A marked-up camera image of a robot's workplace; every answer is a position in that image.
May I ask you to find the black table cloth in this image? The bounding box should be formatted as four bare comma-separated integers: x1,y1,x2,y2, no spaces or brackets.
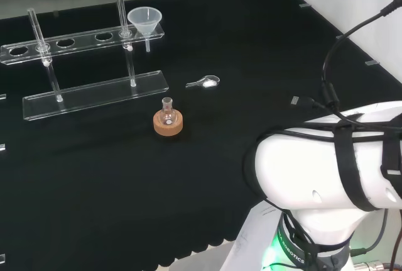
0,0,402,269

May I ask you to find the cork ring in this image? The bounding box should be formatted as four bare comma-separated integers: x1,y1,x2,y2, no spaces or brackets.
153,110,183,138

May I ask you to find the clear acrylic funnel stand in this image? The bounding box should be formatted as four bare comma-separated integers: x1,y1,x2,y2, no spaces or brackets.
0,0,170,122

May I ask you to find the glass weighing funnel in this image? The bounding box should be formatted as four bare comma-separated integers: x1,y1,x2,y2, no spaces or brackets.
185,75,220,90

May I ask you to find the black camera cable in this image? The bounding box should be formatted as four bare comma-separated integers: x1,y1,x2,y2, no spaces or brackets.
291,0,402,133

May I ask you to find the small glass round-bottom flask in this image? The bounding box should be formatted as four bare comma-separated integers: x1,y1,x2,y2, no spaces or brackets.
158,97,177,126

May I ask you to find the translucent plastic funnel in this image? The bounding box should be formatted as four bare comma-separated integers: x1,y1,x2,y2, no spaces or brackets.
127,7,163,53

